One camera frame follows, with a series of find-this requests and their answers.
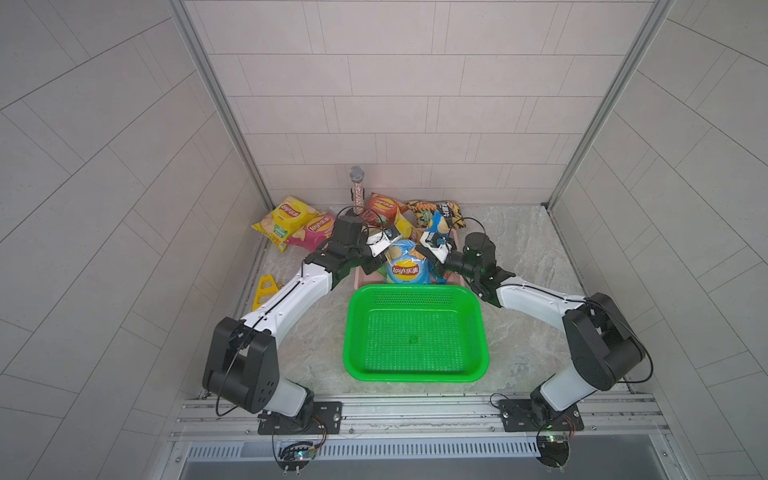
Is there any pink plastic basket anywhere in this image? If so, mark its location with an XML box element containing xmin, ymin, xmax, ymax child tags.
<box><xmin>354</xmin><ymin>264</ymin><xmax>465</xmax><ymax>289</ymax></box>

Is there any pink chips bag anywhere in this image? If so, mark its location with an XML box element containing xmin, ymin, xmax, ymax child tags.
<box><xmin>286</xmin><ymin>212</ymin><xmax>336</xmax><ymax>252</ymax></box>

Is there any light blue chips bag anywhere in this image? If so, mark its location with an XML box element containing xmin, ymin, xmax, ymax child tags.
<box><xmin>383</xmin><ymin>239</ymin><xmax>445</xmax><ymax>285</ymax></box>

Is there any yellow chips bag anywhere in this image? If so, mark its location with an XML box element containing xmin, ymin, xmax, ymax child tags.
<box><xmin>394</xmin><ymin>211</ymin><xmax>418</xmax><ymax>241</ymax></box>
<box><xmin>251</xmin><ymin>196</ymin><xmax>319</xmax><ymax>252</ymax></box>

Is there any black orange snack bag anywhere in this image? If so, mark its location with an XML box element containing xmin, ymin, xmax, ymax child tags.
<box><xmin>406</xmin><ymin>200</ymin><xmax>466</xmax><ymax>229</ymax></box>

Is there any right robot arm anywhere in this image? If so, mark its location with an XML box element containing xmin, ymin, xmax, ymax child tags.
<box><xmin>417</xmin><ymin>232</ymin><xmax>648</xmax><ymax>425</ymax></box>

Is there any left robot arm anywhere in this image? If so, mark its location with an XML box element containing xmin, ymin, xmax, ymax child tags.
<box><xmin>202</xmin><ymin>215</ymin><xmax>402</xmax><ymax>428</ymax></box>

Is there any red chips bag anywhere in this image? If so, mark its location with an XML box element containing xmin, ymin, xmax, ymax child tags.
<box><xmin>361</xmin><ymin>193</ymin><xmax>408</xmax><ymax>228</ymax></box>

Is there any green plastic basket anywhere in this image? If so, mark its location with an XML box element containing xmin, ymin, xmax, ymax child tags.
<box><xmin>343</xmin><ymin>284</ymin><xmax>490</xmax><ymax>383</ymax></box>

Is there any glass jar on stand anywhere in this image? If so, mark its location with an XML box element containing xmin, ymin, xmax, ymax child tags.
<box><xmin>349</xmin><ymin>165</ymin><xmax>365</xmax><ymax>214</ymax></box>

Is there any right circuit board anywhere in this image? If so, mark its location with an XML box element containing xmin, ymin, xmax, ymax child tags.
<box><xmin>536</xmin><ymin>435</ymin><xmax>570</xmax><ymax>470</ymax></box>

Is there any circuit board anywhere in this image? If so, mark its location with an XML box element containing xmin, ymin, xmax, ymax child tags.
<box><xmin>274</xmin><ymin>441</ymin><xmax>319</xmax><ymax>476</ymax></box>
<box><xmin>536</xmin><ymin>435</ymin><xmax>570</xmax><ymax>470</ymax></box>

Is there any left circuit board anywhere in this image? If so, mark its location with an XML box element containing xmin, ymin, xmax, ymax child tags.
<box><xmin>274</xmin><ymin>441</ymin><xmax>319</xmax><ymax>476</ymax></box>

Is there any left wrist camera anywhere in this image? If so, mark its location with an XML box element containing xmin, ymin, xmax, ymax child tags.
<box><xmin>366</xmin><ymin>226</ymin><xmax>402</xmax><ymax>257</ymax></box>

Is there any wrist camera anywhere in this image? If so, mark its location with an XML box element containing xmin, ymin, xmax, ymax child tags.
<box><xmin>366</xmin><ymin>226</ymin><xmax>402</xmax><ymax>257</ymax></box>
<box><xmin>420</xmin><ymin>231</ymin><xmax>454</xmax><ymax>262</ymax></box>

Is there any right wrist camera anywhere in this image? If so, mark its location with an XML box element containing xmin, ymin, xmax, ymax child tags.
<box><xmin>420</xmin><ymin>231</ymin><xmax>454</xmax><ymax>262</ymax></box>

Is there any yellow plastic frame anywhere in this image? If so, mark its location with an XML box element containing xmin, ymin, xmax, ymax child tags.
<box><xmin>252</xmin><ymin>274</ymin><xmax>283</xmax><ymax>311</ymax></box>

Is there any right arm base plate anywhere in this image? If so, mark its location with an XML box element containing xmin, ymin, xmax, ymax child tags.
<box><xmin>490</xmin><ymin>396</ymin><xmax>584</xmax><ymax>434</ymax></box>

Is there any aluminium rail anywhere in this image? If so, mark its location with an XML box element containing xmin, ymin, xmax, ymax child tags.
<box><xmin>162</xmin><ymin>391</ymin><xmax>670</xmax><ymax>442</ymax></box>

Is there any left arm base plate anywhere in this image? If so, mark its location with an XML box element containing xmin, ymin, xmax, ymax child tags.
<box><xmin>258</xmin><ymin>401</ymin><xmax>343</xmax><ymax>436</ymax></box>

